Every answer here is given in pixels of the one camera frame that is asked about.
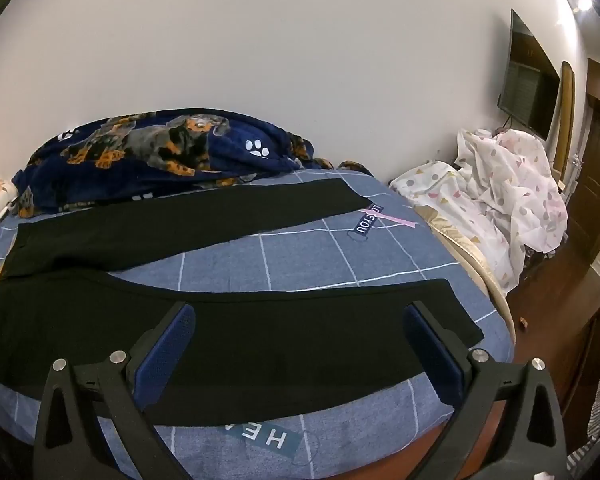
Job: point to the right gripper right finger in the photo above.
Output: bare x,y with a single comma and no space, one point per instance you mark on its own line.
529,441

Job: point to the white patterned crumpled sheet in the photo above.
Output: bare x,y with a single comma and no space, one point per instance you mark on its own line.
499,193

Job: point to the dark wooden door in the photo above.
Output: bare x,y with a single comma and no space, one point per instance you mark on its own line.
584,203

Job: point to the wooden board leaning on wall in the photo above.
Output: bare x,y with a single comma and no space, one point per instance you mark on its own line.
566,116

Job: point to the wall mounted television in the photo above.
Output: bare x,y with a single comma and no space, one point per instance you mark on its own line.
530,88

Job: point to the black pants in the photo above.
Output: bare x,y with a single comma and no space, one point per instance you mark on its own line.
253,355

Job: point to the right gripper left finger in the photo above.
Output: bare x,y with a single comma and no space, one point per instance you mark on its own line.
69,441

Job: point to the blue grid bed sheet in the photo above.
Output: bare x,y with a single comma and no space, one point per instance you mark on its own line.
349,250

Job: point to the ceiling light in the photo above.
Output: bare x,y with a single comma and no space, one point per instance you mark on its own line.
583,6

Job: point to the navy dog print blanket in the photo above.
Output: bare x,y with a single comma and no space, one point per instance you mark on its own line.
149,154

